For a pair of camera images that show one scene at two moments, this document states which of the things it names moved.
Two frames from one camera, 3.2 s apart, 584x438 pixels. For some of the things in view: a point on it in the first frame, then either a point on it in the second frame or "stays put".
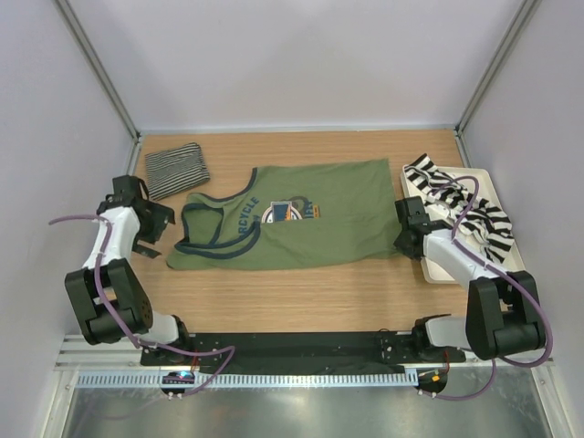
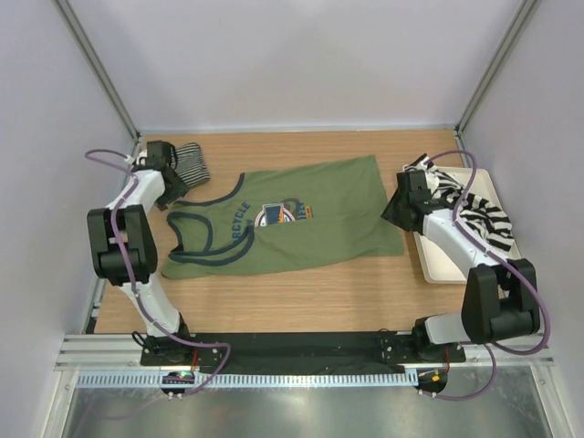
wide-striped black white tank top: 446,200 stays put
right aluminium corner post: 518,24 stays put
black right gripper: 401,246 -> 390,213
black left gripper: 161,217 -> 181,190
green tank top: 283,213 stays put
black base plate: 279,349 stays put
